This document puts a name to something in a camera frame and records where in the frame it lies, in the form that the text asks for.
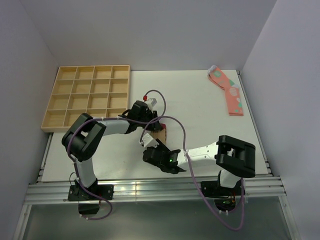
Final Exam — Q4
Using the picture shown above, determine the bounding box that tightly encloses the wooden compartment tray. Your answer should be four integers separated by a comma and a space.
41, 65, 131, 133

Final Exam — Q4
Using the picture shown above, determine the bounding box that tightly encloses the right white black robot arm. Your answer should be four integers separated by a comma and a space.
140, 133, 256, 195

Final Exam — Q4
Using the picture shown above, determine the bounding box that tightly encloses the purple cable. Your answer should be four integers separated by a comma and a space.
138, 115, 247, 231
67, 89, 167, 221

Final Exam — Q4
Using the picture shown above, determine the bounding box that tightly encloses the aluminium mounting rail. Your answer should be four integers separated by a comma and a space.
23, 175, 286, 205

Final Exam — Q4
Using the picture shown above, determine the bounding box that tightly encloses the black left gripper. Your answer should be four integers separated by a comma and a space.
136, 110, 162, 131

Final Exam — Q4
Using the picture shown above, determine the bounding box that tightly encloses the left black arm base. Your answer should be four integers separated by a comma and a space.
67, 182, 114, 217

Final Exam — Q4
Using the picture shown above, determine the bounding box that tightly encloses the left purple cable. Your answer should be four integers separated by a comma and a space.
67, 89, 167, 221

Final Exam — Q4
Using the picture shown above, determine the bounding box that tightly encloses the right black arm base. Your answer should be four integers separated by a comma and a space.
200, 180, 242, 213

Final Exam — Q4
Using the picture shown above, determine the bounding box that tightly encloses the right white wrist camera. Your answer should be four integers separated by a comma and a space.
139, 133, 159, 148

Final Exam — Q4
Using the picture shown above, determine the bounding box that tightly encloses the pink patterned sock pair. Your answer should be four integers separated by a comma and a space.
207, 65, 244, 116

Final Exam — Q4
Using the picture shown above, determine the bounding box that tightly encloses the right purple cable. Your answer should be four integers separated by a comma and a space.
138, 115, 247, 231

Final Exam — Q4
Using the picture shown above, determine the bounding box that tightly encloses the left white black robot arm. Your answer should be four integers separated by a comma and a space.
61, 98, 163, 200

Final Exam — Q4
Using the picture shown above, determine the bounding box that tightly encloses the beige red purple striped sock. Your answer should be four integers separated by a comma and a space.
149, 123, 167, 145

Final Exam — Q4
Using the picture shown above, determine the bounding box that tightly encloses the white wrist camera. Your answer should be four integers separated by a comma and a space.
143, 95, 157, 110
139, 133, 159, 148

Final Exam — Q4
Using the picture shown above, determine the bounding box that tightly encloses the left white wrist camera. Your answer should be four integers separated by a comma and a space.
143, 95, 157, 110

